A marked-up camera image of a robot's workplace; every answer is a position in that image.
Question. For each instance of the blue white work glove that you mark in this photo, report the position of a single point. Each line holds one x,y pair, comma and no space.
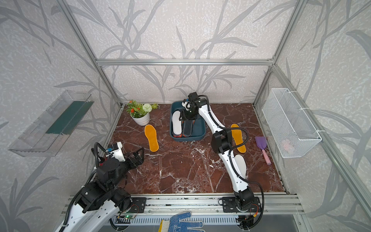
178,223

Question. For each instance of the white insole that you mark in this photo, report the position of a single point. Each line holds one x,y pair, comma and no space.
176,122
240,161

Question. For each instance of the teal plastic storage box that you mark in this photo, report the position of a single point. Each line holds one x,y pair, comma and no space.
198,130

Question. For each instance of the clear acrylic wall shelf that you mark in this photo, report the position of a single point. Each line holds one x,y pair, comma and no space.
46,136

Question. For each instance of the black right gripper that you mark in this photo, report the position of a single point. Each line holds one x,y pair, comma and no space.
183,116

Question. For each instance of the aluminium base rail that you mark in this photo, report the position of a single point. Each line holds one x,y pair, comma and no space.
276,203

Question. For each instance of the yellow fuzzy insole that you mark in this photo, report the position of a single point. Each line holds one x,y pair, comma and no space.
151,135
238,138

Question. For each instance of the red orange-edged insole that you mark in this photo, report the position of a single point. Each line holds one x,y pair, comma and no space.
181,135

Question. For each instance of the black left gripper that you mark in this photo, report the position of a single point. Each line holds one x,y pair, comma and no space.
138,160

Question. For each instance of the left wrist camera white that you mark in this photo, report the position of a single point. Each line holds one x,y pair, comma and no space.
115,151

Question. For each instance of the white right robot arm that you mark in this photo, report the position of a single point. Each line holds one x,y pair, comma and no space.
222,145

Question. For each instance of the potted artificial plant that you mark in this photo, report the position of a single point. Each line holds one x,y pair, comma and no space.
140,112

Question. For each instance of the white wire mesh basket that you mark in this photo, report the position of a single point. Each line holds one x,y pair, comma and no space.
292,130

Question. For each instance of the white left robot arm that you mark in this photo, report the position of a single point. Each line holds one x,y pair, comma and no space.
101,199

